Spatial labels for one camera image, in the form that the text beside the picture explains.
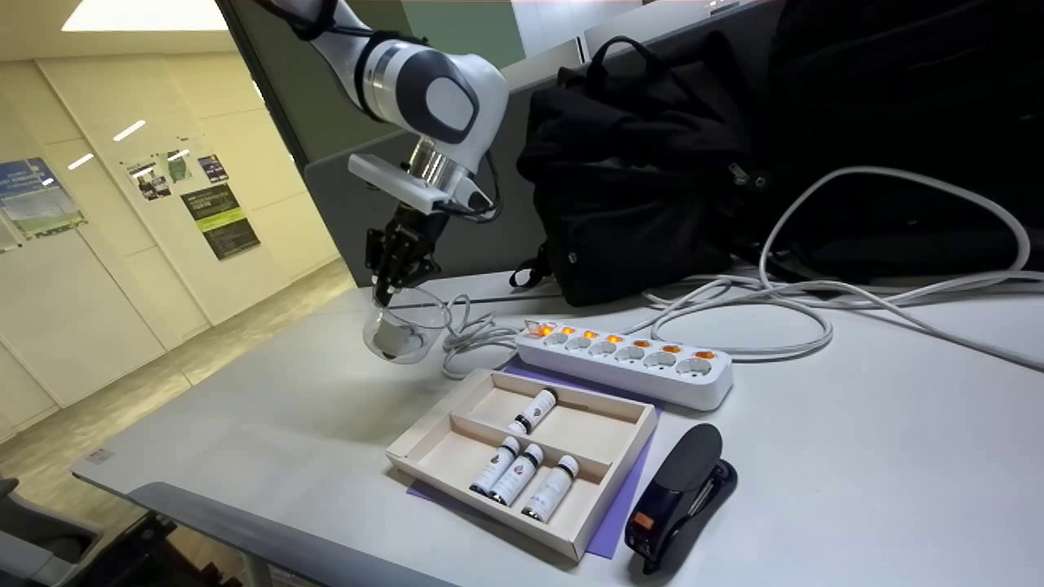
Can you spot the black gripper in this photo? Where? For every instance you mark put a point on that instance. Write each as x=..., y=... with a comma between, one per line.
x=401, y=254

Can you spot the black stapler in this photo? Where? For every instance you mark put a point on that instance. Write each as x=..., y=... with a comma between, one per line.
x=680, y=502

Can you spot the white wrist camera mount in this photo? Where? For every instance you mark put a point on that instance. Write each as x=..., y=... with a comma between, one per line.
x=453, y=192

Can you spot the white power strip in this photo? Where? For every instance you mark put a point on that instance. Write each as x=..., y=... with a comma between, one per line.
x=670, y=372

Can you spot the white bottle lower compartment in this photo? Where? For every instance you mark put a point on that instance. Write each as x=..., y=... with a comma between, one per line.
x=533, y=413

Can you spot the white bottle far left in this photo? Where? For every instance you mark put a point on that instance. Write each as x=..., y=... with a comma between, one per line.
x=554, y=492

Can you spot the wooden divided tray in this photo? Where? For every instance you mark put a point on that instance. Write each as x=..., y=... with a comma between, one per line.
x=525, y=458

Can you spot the black backpack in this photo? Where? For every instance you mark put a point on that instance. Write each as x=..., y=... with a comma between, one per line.
x=642, y=165

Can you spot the grey desk partition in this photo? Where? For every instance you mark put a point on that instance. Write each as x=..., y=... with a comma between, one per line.
x=483, y=169

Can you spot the white bottle right of middle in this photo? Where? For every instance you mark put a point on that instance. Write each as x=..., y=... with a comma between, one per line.
x=498, y=466

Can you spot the small white bottle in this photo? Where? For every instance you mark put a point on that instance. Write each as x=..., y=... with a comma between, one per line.
x=391, y=340

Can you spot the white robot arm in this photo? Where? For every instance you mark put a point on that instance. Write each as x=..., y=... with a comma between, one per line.
x=448, y=104

